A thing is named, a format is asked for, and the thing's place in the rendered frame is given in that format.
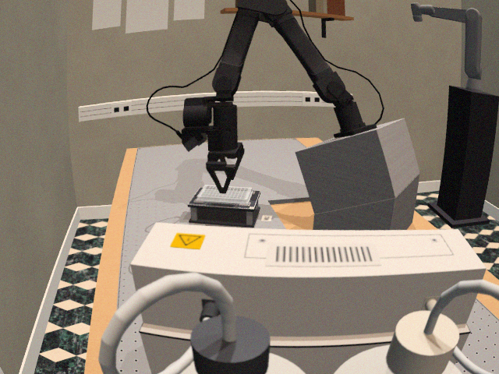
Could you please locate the white microplate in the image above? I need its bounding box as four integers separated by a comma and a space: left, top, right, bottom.
196, 185, 253, 205

